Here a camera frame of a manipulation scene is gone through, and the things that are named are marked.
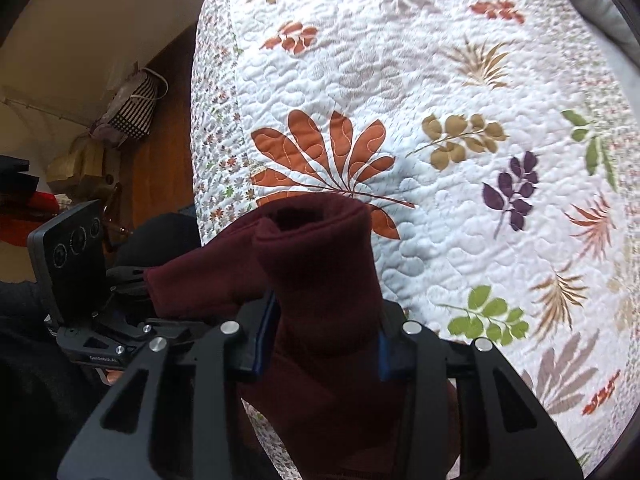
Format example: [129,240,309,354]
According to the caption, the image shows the maroon pants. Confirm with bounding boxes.
[144,193,408,479]

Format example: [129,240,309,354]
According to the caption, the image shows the person left hand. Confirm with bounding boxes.
[101,370,124,386]

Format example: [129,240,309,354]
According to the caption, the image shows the tan cardboard box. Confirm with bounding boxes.
[46,134,120,202]

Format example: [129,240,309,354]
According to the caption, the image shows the white floral quilt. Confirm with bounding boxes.
[191,0,639,474]

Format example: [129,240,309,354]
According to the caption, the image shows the light blue comforter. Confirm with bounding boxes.
[570,0,639,118]

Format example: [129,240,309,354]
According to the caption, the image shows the black tracking camera box left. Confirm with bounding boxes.
[27,200,107,327]

